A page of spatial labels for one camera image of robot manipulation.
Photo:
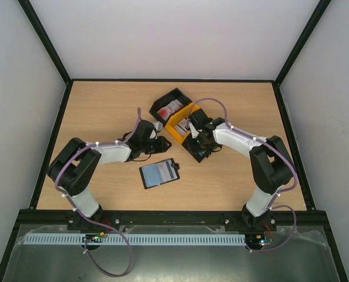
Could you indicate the black leather card holder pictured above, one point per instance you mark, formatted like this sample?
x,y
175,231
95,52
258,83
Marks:
x,y
159,173

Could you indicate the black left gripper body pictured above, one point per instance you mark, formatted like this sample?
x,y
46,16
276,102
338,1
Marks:
x,y
145,145

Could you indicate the black aluminium frame rail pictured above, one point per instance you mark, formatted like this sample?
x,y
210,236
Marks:
x,y
230,220

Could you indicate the yellow plastic bin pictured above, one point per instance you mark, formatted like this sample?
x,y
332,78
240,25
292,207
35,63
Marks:
x,y
175,117

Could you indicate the white slotted cable duct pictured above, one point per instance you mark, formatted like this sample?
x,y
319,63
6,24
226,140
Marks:
x,y
137,239

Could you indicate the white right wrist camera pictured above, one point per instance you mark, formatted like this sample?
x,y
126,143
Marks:
x,y
194,132

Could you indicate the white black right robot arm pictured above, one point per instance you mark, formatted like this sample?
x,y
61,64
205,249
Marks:
x,y
271,164

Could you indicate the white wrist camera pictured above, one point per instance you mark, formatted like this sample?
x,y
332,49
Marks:
x,y
158,126
194,132

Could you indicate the black bin with red cards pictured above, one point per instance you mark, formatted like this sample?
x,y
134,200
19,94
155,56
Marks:
x,y
174,94

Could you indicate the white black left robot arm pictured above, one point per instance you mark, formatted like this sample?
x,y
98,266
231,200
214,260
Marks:
x,y
73,168

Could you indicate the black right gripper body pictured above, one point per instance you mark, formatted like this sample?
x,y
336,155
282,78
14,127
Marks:
x,y
198,147

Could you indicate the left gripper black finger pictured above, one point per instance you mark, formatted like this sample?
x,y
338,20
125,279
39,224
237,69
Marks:
x,y
161,141
158,149

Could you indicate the red white card stack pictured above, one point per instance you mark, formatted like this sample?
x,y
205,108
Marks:
x,y
169,109

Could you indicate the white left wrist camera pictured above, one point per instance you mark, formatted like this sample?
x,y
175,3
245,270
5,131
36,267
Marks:
x,y
158,126

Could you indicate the black bin with teal cards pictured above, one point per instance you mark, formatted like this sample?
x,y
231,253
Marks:
x,y
198,156

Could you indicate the white floral card stack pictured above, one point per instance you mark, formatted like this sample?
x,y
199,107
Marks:
x,y
181,127

